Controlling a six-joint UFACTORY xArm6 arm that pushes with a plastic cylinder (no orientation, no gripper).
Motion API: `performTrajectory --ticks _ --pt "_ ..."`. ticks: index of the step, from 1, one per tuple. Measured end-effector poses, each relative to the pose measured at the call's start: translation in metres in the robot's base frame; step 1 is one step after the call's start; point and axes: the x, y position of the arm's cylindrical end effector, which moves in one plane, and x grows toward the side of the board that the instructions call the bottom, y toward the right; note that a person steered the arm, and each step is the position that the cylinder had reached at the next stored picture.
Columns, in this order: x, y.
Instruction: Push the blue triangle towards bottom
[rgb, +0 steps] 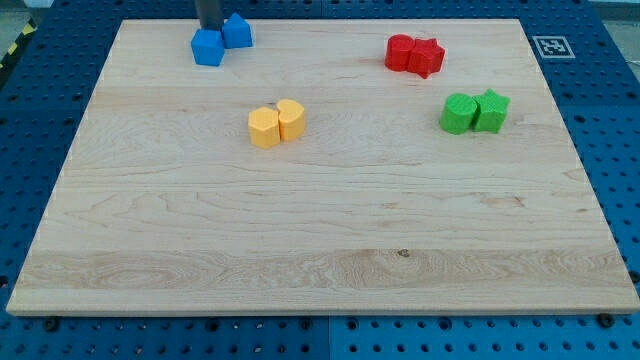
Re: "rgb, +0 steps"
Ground blue triangle block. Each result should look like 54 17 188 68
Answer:
222 13 253 49

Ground yellow heart block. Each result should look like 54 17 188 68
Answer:
276 99 306 141

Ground light wooden board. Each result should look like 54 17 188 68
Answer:
7 19 639 317

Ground yellow pentagon block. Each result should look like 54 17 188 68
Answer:
248 107 280 149

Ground green cylinder block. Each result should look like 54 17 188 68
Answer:
439 93 478 135

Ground red cylinder block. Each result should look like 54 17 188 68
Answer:
384 34 415 72

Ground red star block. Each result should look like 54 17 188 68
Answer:
407 38 446 79

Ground blue cube block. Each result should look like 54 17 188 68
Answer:
191 29 225 67

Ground green star block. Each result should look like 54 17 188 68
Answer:
472 89 510 133

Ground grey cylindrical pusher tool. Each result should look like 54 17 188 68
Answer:
194 0 224 31

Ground white fiducial marker tag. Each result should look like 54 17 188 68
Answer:
532 35 575 59

